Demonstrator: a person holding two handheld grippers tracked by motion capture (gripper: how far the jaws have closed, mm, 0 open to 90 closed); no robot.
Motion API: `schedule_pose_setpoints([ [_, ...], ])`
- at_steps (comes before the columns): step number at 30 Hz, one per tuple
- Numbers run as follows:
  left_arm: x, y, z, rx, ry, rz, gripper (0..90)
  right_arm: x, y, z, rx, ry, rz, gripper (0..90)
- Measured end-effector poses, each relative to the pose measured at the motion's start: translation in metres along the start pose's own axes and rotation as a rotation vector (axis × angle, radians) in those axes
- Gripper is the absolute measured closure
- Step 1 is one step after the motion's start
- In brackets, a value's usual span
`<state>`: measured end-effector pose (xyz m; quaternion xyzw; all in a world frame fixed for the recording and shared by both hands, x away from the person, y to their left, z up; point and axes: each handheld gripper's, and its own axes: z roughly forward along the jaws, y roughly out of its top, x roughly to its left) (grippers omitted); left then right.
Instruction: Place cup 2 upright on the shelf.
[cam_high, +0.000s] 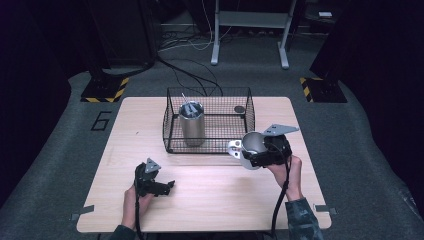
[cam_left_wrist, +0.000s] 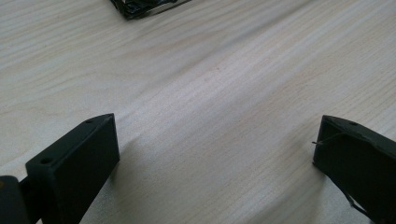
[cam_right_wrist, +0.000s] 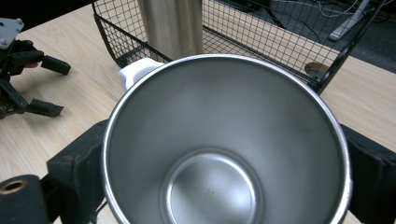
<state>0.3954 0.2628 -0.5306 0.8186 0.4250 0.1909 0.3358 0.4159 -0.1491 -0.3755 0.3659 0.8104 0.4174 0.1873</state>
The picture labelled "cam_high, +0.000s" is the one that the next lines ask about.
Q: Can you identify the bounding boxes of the person's left hand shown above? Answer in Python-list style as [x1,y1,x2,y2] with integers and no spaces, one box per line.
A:
[121,184,154,231]

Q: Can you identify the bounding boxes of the black floor cable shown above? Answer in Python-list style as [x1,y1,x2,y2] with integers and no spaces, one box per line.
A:
[156,54,225,98]

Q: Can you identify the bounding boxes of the white floor cable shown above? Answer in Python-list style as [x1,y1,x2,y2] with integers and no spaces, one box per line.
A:
[159,0,234,53]

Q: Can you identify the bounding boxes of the black yellow striped base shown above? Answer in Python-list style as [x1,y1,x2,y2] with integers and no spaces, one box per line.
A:
[299,77,348,104]
[80,77,130,104]

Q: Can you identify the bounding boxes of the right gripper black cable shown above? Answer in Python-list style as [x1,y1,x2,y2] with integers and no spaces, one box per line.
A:
[270,155,294,240]

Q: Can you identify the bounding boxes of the grey tape strip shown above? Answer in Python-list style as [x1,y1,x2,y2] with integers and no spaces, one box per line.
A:
[313,203,338,216]
[70,204,96,222]

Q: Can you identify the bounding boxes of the steel tumbler with lid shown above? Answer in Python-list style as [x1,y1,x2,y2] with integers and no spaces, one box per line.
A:
[178,100,206,148]

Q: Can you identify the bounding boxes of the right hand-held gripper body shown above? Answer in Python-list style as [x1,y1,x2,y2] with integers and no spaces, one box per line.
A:
[261,123,300,168]

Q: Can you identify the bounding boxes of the white cup with handle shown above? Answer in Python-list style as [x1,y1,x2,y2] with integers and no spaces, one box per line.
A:
[227,131,268,171]

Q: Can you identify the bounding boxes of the black wire basket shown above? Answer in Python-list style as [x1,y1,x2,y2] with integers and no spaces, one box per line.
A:
[162,86,256,155]

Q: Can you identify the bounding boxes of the dark cabinet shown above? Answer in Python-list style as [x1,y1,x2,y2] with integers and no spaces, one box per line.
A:
[84,0,158,69]

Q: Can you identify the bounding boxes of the grey metal stand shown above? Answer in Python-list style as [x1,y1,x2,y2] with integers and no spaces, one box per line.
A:
[210,0,298,70]

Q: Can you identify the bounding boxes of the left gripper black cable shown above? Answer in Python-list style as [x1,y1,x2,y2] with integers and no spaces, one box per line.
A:
[133,194,145,240]

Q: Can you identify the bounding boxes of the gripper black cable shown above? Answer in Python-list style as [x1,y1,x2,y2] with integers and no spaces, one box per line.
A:
[133,194,145,240]
[270,155,294,240]

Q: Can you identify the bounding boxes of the person's right hand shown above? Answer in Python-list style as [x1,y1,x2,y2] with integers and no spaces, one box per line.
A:
[266,154,305,202]

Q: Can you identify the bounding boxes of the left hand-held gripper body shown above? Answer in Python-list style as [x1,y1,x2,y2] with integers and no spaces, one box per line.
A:
[134,157,167,198]

